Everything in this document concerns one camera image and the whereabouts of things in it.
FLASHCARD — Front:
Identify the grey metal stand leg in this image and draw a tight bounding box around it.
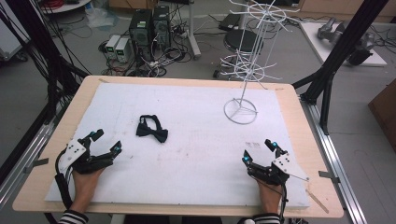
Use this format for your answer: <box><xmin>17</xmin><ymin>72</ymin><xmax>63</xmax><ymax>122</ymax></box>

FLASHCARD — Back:
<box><xmin>186</xmin><ymin>0</ymin><xmax>203</xmax><ymax>61</ymax></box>

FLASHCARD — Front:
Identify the person's right hand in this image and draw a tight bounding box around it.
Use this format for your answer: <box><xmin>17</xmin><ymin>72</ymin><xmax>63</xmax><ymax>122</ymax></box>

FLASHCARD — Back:
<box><xmin>256</xmin><ymin>177</ymin><xmax>284</xmax><ymax>216</ymax></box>

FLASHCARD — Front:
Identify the white power supply unit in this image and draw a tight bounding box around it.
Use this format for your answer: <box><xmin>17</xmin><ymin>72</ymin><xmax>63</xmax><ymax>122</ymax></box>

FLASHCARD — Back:
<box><xmin>105</xmin><ymin>34</ymin><xmax>122</xmax><ymax>61</ymax></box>
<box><xmin>114</xmin><ymin>37</ymin><xmax>132</xmax><ymax>63</ymax></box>

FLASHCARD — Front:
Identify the thin wooden stick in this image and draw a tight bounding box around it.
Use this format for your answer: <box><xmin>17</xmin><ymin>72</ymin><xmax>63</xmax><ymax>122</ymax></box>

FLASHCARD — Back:
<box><xmin>305</xmin><ymin>188</ymin><xmax>330</xmax><ymax>215</ymax></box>

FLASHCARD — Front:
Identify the white platform board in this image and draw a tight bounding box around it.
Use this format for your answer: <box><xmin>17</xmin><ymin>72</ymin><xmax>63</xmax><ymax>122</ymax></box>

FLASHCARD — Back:
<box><xmin>298</xmin><ymin>21</ymin><xmax>389</xmax><ymax>68</ymax></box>

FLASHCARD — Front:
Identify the clear plastic bag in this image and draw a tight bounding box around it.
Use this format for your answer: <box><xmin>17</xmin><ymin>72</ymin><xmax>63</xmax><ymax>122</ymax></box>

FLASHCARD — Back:
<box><xmin>84</xmin><ymin>7</ymin><xmax>120</xmax><ymax>30</ymax></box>

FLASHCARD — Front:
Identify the flat black device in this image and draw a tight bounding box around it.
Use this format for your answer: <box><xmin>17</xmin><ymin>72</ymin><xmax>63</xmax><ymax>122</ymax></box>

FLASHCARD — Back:
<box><xmin>218</xmin><ymin>13</ymin><xmax>241</xmax><ymax>33</ymax></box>

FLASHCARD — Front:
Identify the black computer tower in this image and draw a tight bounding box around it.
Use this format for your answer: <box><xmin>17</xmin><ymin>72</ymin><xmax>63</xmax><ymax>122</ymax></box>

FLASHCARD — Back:
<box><xmin>128</xmin><ymin>8</ymin><xmax>154</xmax><ymax>61</ymax></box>
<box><xmin>151</xmin><ymin>5</ymin><xmax>172</xmax><ymax>51</ymax></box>

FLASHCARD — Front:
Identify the black round stool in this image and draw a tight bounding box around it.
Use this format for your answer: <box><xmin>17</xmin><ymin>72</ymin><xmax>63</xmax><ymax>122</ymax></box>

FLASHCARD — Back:
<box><xmin>222</xmin><ymin>29</ymin><xmax>264</xmax><ymax>54</ymax></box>

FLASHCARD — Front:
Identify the aluminium rail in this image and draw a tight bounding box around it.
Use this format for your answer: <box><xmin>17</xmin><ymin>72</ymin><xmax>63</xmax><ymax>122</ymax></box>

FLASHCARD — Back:
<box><xmin>0</xmin><ymin>119</ymin><xmax>59</xmax><ymax>208</ymax></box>
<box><xmin>299</xmin><ymin>95</ymin><xmax>369</xmax><ymax>224</ymax></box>

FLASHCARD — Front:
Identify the person's left hand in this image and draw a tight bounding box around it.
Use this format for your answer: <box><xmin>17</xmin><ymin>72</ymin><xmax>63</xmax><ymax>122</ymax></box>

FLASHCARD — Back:
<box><xmin>69</xmin><ymin>167</ymin><xmax>106</xmax><ymax>213</ymax></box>

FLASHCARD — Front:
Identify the grey metal clip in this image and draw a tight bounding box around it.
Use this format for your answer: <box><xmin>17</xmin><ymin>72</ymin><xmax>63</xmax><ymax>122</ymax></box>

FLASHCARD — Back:
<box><xmin>22</xmin><ymin>157</ymin><xmax>50</xmax><ymax>175</ymax></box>
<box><xmin>318</xmin><ymin>170</ymin><xmax>341</xmax><ymax>185</ymax></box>

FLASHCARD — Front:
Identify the black metal frame with cables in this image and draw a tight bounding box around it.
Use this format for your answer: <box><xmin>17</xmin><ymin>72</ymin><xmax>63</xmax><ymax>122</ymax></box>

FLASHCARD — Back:
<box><xmin>0</xmin><ymin>0</ymin><xmax>90</xmax><ymax>126</ymax></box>

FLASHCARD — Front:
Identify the black bow tie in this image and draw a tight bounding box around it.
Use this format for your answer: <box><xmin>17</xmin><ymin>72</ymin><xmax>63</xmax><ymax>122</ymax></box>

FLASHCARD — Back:
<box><xmin>135</xmin><ymin>114</ymin><xmax>169</xmax><ymax>145</ymax></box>

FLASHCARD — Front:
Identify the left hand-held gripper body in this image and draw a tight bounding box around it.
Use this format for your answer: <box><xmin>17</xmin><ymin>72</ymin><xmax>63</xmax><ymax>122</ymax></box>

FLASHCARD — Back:
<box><xmin>57</xmin><ymin>138</ymin><xmax>115</xmax><ymax>175</ymax></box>

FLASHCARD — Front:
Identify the white round table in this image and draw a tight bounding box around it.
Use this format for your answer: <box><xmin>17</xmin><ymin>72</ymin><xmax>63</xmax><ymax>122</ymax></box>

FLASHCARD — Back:
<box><xmin>39</xmin><ymin>0</ymin><xmax>92</xmax><ymax>15</ymax></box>

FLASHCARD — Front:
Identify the white wire display rack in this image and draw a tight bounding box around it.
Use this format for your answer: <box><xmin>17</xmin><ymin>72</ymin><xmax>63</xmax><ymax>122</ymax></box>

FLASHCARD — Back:
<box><xmin>214</xmin><ymin>0</ymin><xmax>302</xmax><ymax>126</ymax></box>

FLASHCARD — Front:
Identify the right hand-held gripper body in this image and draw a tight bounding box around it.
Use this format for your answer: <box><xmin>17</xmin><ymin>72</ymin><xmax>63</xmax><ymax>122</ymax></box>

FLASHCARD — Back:
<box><xmin>247</xmin><ymin>153</ymin><xmax>310</xmax><ymax>187</ymax></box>

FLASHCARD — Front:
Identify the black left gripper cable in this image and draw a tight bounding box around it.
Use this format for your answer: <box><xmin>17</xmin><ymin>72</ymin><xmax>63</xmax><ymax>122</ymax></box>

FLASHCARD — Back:
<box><xmin>54</xmin><ymin>148</ymin><xmax>75</xmax><ymax>210</ymax></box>

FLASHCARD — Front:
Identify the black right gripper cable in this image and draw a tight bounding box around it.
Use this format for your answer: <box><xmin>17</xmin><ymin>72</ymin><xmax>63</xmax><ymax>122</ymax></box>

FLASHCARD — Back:
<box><xmin>278</xmin><ymin>182</ymin><xmax>289</xmax><ymax>224</ymax></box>

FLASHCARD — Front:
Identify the black metal frame strut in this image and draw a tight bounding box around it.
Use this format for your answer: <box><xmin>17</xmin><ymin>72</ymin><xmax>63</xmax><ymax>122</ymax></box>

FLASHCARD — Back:
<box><xmin>291</xmin><ymin>0</ymin><xmax>390</xmax><ymax>136</ymax></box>

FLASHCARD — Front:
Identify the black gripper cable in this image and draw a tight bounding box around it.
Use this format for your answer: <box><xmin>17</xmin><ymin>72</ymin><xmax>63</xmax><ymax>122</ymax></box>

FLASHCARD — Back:
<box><xmin>278</xmin><ymin>182</ymin><xmax>289</xmax><ymax>224</ymax></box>
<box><xmin>54</xmin><ymin>148</ymin><xmax>75</xmax><ymax>210</ymax></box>

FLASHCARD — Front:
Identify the white equipment case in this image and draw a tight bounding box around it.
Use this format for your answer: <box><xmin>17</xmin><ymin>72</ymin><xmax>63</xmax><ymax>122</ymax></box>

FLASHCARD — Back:
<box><xmin>0</xmin><ymin>17</ymin><xmax>31</xmax><ymax>62</ymax></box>

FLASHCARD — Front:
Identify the white foam board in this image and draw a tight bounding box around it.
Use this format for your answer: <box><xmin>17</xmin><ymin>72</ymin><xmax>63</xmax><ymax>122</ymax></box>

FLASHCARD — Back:
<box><xmin>44</xmin><ymin>81</ymin><xmax>311</xmax><ymax>210</ymax></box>

